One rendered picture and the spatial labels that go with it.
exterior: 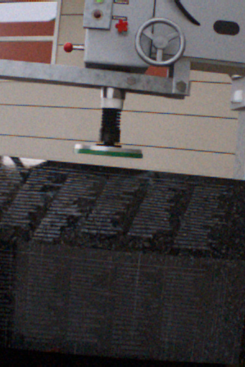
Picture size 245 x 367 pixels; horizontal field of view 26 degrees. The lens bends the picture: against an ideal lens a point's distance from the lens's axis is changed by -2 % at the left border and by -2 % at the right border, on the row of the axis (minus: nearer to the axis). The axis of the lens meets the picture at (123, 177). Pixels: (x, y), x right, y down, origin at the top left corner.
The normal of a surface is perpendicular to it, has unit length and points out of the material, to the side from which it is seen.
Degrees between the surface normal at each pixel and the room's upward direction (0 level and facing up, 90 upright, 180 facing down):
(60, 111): 90
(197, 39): 90
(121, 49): 90
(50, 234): 45
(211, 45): 90
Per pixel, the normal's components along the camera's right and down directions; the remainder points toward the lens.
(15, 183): -0.21, -0.70
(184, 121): -0.33, 0.02
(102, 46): 0.04, 0.06
